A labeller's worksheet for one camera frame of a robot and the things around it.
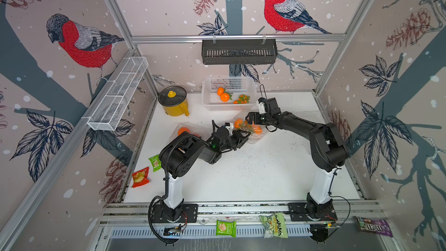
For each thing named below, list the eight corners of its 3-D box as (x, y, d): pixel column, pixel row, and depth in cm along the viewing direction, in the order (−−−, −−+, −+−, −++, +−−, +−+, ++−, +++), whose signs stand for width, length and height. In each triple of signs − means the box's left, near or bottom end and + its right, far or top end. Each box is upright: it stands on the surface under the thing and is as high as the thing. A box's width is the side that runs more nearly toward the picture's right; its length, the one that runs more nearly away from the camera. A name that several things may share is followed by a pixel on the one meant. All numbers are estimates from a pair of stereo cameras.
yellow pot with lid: (160, 117, 109) (153, 104, 99) (166, 97, 120) (161, 84, 110) (188, 117, 109) (184, 104, 99) (191, 97, 120) (188, 84, 110)
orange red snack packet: (135, 188, 83) (132, 186, 80) (134, 174, 87) (132, 172, 84) (150, 182, 84) (147, 180, 82) (149, 169, 88) (146, 167, 86)
